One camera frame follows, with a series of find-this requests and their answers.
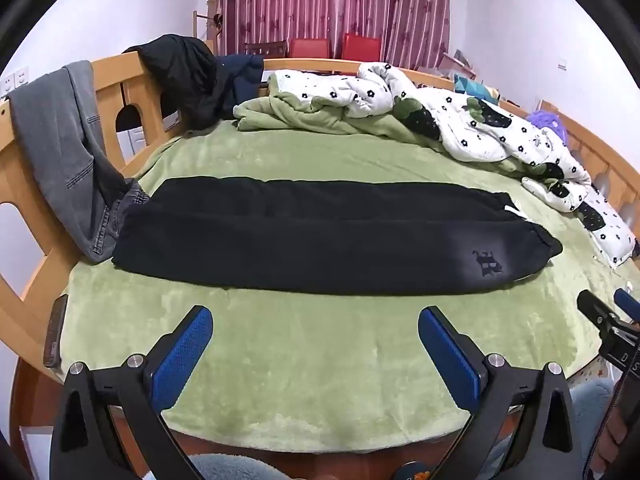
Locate white floral quilt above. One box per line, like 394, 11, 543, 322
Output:
234, 61, 638, 267

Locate black pants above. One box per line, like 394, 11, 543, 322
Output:
111, 176, 565, 297

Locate teal box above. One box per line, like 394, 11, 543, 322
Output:
454, 74, 501, 103

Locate green fleece blanket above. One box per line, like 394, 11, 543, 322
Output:
62, 97, 618, 453

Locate grey jeans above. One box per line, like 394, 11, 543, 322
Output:
9, 60, 151, 263

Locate red patterned curtain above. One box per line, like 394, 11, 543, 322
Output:
215, 0, 451, 71

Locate red chair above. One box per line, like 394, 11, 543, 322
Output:
342, 33, 383, 62
290, 37, 330, 59

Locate dark wooden chair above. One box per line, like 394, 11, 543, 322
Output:
244, 40, 288, 58

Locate person's blue clothing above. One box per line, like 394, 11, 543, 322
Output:
190, 379, 617, 480

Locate purple fluffy item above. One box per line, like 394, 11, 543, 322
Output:
529, 109, 568, 143

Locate wooden coat rack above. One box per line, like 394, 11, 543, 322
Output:
192, 0, 224, 54

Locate person's right hand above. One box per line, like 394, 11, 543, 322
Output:
595, 407, 623, 468

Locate navy garment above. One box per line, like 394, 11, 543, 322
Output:
217, 54, 266, 106

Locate wooden bed frame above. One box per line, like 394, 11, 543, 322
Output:
0, 52, 640, 480

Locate black jacket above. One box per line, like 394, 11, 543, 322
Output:
122, 34, 236, 131

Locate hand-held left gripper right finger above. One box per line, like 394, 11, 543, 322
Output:
417, 306, 588, 480

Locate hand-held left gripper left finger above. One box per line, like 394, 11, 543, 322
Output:
50, 304, 216, 480

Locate white cabinet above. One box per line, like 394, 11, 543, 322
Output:
117, 110, 181, 157

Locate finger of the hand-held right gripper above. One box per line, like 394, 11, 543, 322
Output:
614, 287, 640, 322
577, 290, 626, 346

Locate dark phone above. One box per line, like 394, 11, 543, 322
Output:
43, 294, 69, 368

